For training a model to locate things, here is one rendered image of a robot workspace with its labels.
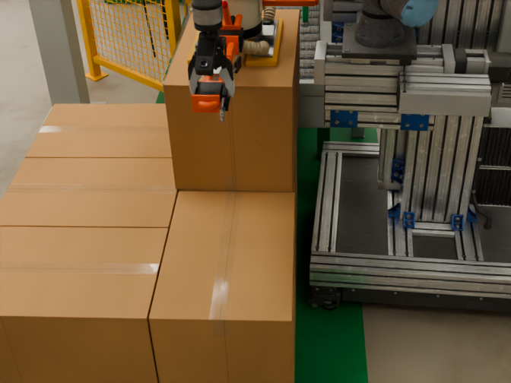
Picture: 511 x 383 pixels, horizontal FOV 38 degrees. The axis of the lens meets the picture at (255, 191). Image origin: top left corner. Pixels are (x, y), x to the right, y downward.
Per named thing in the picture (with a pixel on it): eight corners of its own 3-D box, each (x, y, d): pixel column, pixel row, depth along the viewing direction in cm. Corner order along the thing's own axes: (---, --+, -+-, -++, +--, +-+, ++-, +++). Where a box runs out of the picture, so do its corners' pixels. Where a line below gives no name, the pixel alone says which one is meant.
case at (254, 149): (201, 102, 300) (192, 8, 276) (299, 103, 296) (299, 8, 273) (175, 189, 252) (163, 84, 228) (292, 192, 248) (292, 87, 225)
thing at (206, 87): (197, 96, 201) (196, 80, 198) (224, 96, 200) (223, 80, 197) (192, 112, 194) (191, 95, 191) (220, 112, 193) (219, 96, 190)
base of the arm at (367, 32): (403, 28, 234) (406, -2, 228) (404, 49, 222) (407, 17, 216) (355, 26, 236) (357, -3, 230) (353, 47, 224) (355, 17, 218)
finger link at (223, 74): (243, 85, 198) (228, 56, 194) (241, 96, 193) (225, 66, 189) (233, 89, 199) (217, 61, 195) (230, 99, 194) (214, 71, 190)
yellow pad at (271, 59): (255, 23, 264) (255, 9, 261) (283, 23, 263) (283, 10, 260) (245, 66, 237) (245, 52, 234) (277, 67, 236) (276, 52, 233)
